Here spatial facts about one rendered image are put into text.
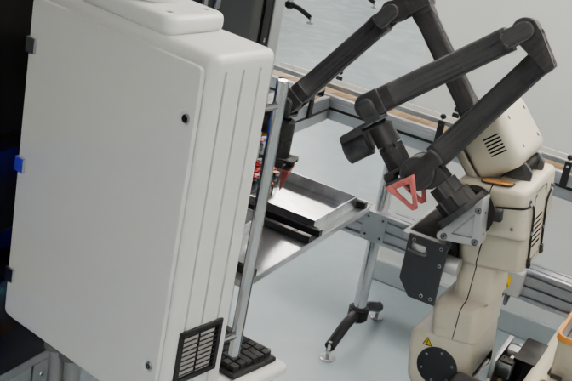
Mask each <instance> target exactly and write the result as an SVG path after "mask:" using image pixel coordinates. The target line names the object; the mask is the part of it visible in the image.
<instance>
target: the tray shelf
mask: <svg viewBox="0 0 572 381"><path fill-rule="evenodd" d="M369 209H370V206H369V205H367V208H366V209H364V210H363V209H361V208H357V207H355V208H354V209H353V210H351V211H349V212H347V213H345V214H343V215H341V216H340V217H339V218H337V219H335V220H333V221H331V222H330V223H328V224H326V225H325V226H323V227H321V228H320V229H321V230H323V232H322V235H321V236H320V237H315V236H312V242H311V243H309V244H308V243H305V242H302V241H300V240H297V239H295V238H293V237H291V236H287V235H284V234H283V233H280V232H278V231H275V230H272V229H270V228H267V227H265V226H263V231H262V235H261V239H260V248H259V253H258V258H257V263H256V267H255V268H256V269H257V273H256V277H254V280H253V284H255V283H256V282H258V281H259V280H261V279H262V278H264V277H266V276H268V275H269V274H271V273H272V272H273V271H275V270H277V269H279V268H280V267H282V266H283V265H285V264H287V263H288V262H289V261H291V260H293V259H295V258H296V257H298V256H300V255H301V254H303V253H304V252H306V251H307V250H309V249H310V248H312V247H314V246H316V245H317V244H318V243H320V242H322V241H323V240H325V239H327V238H328V237H330V236H332V235H333V234H334V233H336V232H337V231H339V230H341V229H343V228H344V227H346V226H348V225H349V224H350V223H352V222H354V221H355V220H357V219H359V218H361V217H362V216H364V215H365V214H366V213H368V212H369ZM248 239H249V234H248V235H246V236H244V237H243V238H242V243H241V248H240V253H239V258H238V261H239V262H241V263H243V264H244V259H245V254H246V249H247V244H248ZM241 277H242V274H241V273H239V272H236V277H235V282H234V285H235V286H237V287H240V282H241Z"/></svg>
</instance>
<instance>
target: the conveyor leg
mask: <svg viewBox="0 0 572 381"><path fill-rule="evenodd" d="M386 173H388V170H387V168H386V164H385V166H384V169H383V174H382V177H381V182H380V188H379V192H378V196H377V200H376V204H375V211H376V212H379V213H387V212H388V208H389V204H390V200H391V197H392V193H390V192H389V191H388V190H387V189H386V187H385V184H386V182H385V180H384V179H383V178H384V176H383V175H384V174H386ZM379 249H380V245H378V244H375V243H373V242H370V241H367V246H366V249H365V254H364V257H363V264H362V269H361V272H360V277H359V280H358V285H357V291H356V295H355V299H354V303H353V306H354V307H355V308H357V309H360V310H364V309H366V305H367V302H368V297H369V290H370V287H371V283H372V279H373V275H374V272H375V265H376V260H377V257H378V253H379Z"/></svg>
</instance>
